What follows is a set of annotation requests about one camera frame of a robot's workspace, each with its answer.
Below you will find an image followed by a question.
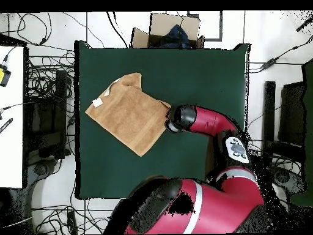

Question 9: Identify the white desk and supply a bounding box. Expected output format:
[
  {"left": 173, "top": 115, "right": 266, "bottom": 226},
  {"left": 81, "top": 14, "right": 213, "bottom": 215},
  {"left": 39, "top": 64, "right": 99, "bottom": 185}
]
[{"left": 0, "top": 34, "right": 29, "bottom": 189}]

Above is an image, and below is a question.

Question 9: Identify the black cable tangle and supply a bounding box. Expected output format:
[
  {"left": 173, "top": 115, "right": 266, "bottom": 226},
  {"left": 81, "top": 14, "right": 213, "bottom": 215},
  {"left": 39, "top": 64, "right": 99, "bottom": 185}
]
[
  {"left": 246, "top": 138, "right": 303, "bottom": 174},
  {"left": 31, "top": 199, "right": 111, "bottom": 235},
  {"left": 26, "top": 42, "right": 76, "bottom": 103}
]

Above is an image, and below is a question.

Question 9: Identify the grey pedestal leg foot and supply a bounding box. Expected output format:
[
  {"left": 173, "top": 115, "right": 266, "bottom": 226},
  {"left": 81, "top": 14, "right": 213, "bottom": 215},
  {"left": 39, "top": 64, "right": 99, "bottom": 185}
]
[
  {"left": 24, "top": 158, "right": 59, "bottom": 192},
  {"left": 267, "top": 165, "right": 307, "bottom": 195}
]

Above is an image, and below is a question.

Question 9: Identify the black equipment stand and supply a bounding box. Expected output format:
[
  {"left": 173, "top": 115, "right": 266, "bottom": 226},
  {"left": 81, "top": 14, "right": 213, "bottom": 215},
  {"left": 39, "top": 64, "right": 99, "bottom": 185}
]
[{"left": 24, "top": 69, "right": 72, "bottom": 161}]

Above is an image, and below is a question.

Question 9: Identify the black power adapter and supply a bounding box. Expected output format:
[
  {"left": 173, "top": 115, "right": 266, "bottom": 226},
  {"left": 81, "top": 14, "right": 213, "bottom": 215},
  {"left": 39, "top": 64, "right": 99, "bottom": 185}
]
[{"left": 260, "top": 57, "right": 277, "bottom": 70}]

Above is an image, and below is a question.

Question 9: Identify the black ruler strip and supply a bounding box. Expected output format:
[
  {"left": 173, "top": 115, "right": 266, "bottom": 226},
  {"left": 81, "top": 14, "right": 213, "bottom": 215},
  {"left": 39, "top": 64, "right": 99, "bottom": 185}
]
[{"left": 0, "top": 117, "right": 13, "bottom": 134}]

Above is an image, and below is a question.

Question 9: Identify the brown cardboard box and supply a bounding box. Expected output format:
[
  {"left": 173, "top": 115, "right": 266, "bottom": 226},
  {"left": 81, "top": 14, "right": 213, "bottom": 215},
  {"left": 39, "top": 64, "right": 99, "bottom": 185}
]
[{"left": 130, "top": 12, "right": 205, "bottom": 50}]

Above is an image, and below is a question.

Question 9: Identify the dark blue garment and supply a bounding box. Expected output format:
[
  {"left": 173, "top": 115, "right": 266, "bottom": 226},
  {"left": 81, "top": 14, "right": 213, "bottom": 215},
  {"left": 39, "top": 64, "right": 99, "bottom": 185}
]
[{"left": 158, "top": 23, "right": 193, "bottom": 50}]

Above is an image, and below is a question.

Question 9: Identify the dark green table cloth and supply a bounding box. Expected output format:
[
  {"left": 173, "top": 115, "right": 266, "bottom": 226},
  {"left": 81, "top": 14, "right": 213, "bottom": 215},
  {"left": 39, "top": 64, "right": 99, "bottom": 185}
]
[{"left": 73, "top": 40, "right": 251, "bottom": 200}]

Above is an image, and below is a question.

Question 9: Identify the tan terry towel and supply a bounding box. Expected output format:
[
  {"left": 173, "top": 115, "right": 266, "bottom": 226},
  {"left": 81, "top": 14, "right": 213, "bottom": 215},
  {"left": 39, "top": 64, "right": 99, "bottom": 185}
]
[{"left": 84, "top": 72, "right": 172, "bottom": 157}]

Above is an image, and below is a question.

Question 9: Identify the dark green fabric cover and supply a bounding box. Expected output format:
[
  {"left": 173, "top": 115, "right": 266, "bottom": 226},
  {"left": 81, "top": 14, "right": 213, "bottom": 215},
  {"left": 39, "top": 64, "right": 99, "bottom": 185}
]
[{"left": 290, "top": 58, "right": 313, "bottom": 206}]

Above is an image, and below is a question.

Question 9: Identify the black upright bar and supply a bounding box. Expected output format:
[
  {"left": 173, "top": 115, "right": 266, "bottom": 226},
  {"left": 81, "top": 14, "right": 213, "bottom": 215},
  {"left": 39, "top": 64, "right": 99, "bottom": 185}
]
[{"left": 260, "top": 80, "right": 277, "bottom": 168}]

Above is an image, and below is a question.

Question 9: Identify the yellow and black device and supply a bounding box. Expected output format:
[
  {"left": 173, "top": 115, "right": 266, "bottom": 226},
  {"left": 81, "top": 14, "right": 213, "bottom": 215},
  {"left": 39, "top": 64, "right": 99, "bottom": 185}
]
[{"left": 0, "top": 64, "right": 12, "bottom": 88}]

